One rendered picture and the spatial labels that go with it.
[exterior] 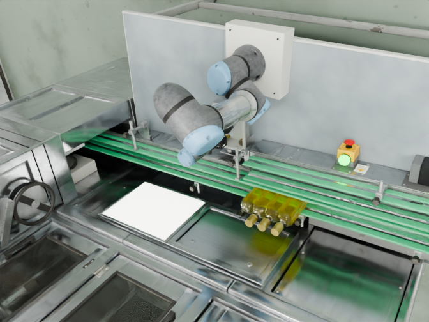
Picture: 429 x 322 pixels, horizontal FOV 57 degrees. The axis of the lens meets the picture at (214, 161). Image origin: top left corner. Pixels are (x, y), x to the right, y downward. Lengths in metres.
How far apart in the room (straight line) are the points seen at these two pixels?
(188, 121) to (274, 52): 0.61
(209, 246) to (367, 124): 0.81
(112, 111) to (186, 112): 1.20
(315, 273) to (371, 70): 0.79
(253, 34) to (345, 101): 0.45
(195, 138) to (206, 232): 0.76
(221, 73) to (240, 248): 0.71
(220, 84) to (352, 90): 0.51
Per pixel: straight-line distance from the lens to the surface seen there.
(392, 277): 1.70
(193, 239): 1.75
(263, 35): 1.61
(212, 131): 1.11
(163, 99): 1.14
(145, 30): 2.11
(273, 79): 1.65
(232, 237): 1.75
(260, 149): 1.79
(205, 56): 1.90
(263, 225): 1.58
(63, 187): 2.18
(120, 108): 2.32
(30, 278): 1.89
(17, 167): 2.03
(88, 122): 2.19
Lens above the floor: 2.23
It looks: 44 degrees down
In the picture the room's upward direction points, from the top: 129 degrees counter-clockwise
